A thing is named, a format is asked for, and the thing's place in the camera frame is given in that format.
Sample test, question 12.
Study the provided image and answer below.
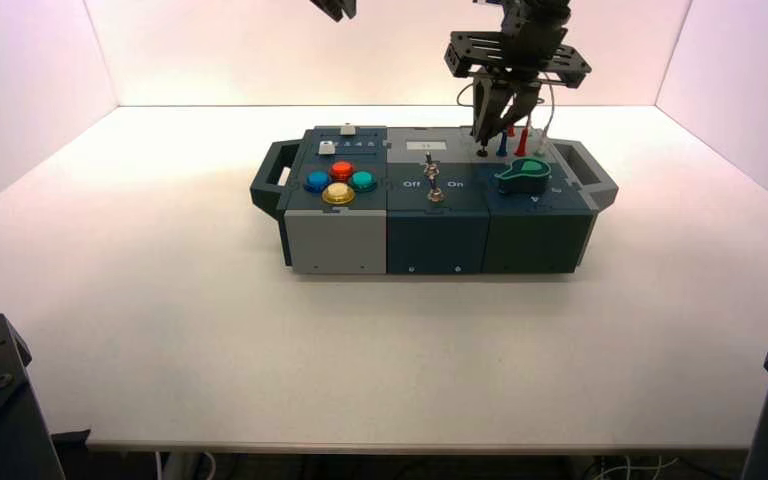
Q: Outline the red banana plug wire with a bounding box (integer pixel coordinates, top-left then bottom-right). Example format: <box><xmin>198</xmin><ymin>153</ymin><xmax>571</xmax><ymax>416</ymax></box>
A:
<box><xmin>506</xmin><ymin>124</ymin><xmax>532</xmax><ymax>159</ymax></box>

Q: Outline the white cable bundle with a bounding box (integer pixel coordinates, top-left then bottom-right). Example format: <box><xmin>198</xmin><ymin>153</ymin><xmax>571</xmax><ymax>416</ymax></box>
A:
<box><xmin>585</xmin><ymin>455</ymin><xmax>687</xmax><ymax>480</ymax></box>

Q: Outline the white table leg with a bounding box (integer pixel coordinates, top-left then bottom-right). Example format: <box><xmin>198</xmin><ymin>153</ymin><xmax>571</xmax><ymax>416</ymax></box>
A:
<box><xmin>157</xmin><ymin>451</ymin><xmax>205</xmax><ymax>480</ymax></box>

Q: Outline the green rotary knob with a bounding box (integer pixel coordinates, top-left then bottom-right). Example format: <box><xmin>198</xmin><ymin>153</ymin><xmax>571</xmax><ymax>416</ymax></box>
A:
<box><xmin>493</xmin><ymin>157</ymin><xmax>553</xmax><ymax>195</ymax></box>

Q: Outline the yellow round push button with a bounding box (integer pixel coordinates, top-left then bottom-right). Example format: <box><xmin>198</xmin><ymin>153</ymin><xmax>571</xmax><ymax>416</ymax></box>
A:
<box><xmin>321</xmin><ymin>182</ymin><xmax>357</xmax><ymax>207</ymax></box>

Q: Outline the grey and teal control box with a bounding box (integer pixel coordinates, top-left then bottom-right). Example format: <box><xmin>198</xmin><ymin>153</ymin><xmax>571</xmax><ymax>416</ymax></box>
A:
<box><xmin>249</xmin><ymin>124</ymin><xmax>620</xmax><ymax>276</ymax></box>

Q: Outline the black banana plug wire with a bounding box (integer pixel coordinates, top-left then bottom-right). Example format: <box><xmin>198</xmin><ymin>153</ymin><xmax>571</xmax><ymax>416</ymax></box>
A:
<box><xmin>456</xmin><ymin>80</ymin><xmax>493</xmax><ymax>159</ymax></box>

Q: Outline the black bracket under table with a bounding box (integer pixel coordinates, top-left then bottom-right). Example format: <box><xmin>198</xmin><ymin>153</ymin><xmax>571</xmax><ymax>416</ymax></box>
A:
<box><xmin>51</xmin><ymin>429</ymin><xmax>94</xmax><ymax>480</ymax></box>

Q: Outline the white banana plug wire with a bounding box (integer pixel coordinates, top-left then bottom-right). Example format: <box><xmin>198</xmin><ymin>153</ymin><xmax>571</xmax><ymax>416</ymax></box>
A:
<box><xmin>530</xmin><ymin>72</ymin><xmax>558</xmax><ymax>158</ymax></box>

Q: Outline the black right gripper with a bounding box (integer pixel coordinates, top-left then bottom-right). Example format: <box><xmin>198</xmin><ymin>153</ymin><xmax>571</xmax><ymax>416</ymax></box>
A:
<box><xmin>443</xmin><ymin>0</ymin><xmax>593</xmax><ymax>144</ymax></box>

